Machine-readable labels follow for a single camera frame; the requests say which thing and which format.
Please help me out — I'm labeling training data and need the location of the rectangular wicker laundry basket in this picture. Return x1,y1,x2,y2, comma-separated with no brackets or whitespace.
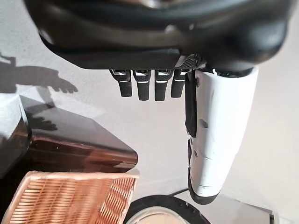
3,170,140,224

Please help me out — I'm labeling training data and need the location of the round glass washing machine door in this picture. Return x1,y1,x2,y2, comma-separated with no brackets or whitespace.
121,195,208,224

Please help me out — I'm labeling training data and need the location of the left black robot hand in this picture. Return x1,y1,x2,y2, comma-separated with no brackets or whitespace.
22,0,292,205

